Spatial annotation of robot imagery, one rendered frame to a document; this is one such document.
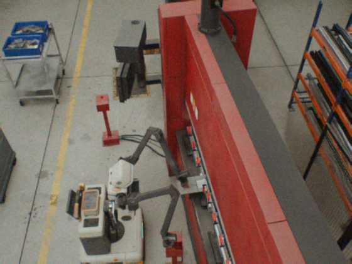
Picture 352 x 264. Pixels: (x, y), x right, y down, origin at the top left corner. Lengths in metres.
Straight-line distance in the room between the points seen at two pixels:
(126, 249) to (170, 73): 1.89
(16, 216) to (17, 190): 0.40
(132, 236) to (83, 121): 2.27
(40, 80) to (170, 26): 3.28
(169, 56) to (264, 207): 1.98
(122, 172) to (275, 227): 1.65
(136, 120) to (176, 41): 2.39
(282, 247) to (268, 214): 0.17
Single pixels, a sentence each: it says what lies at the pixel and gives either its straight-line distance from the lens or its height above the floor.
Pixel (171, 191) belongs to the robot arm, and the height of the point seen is 1.42.
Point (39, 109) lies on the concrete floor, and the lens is 6.02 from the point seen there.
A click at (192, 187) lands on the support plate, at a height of 1.00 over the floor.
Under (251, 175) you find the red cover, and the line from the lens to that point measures 1.92.
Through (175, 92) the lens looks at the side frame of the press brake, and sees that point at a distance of 3.66.
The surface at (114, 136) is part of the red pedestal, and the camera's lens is 5.11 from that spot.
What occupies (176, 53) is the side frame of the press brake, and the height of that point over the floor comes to 1.93.
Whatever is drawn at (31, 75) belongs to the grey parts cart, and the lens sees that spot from 6.20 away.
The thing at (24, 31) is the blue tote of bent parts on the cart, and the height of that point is 0.96.
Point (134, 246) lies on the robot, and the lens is 3.94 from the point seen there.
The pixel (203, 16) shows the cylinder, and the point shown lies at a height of 2.43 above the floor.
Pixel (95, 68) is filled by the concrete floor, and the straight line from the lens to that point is 6.61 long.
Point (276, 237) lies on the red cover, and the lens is 1.75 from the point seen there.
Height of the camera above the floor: 3.82
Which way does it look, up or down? 47 degrees down
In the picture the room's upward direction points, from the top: 1 degrees counter-clockwise
